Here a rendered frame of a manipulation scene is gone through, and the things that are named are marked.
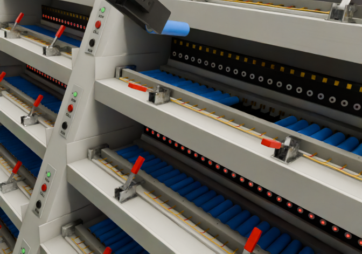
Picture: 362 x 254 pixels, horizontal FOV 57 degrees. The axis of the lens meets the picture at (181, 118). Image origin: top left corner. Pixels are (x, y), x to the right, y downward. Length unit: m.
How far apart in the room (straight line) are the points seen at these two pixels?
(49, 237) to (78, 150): 0.22
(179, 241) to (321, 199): 0.25
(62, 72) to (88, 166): 0.25
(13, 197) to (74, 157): 0.30
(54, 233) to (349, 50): 0.72
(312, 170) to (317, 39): 0.18
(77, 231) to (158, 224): 0.30
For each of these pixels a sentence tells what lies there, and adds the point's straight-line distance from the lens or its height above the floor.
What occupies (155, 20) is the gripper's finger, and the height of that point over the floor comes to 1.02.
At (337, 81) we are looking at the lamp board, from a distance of 0.62.
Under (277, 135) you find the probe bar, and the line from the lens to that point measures 0.53.
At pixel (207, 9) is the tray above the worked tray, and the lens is 0.60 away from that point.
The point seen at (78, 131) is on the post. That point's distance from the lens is 0.78.
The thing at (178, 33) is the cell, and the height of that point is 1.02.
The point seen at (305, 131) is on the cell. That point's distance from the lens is 0.55.
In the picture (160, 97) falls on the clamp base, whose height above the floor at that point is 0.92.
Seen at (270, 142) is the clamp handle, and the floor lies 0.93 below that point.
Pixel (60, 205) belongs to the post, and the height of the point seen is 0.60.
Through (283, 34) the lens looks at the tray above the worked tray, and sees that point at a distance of 0.52.
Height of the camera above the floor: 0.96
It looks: 5 degrees down
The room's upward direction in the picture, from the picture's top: 20 degrees clockwise
